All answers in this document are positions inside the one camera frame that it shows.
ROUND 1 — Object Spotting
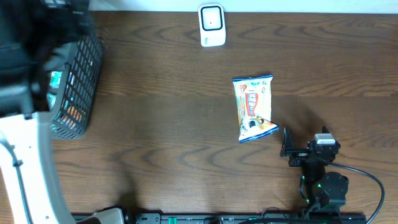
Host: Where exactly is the large beige snack bag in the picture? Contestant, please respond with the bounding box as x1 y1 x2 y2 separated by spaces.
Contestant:
232 74 279 143

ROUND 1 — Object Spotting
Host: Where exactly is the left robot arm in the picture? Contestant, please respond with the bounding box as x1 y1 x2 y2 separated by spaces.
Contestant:
1 1 127 223

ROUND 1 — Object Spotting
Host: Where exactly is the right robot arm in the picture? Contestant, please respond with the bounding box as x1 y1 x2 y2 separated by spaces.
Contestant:
280 127 349 219

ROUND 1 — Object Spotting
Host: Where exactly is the white barcode scanner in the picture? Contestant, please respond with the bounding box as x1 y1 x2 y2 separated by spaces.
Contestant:
198 4 226 47

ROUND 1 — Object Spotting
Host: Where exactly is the dark grey mesh plastic basket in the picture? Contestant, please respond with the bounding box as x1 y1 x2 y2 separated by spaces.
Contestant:
47 27 103 140

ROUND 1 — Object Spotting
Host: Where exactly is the white label in basket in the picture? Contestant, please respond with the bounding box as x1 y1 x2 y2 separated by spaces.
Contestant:
49 71 62 88

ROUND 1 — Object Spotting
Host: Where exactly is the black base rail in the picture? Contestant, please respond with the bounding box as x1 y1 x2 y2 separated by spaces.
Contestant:
71 212 368 224

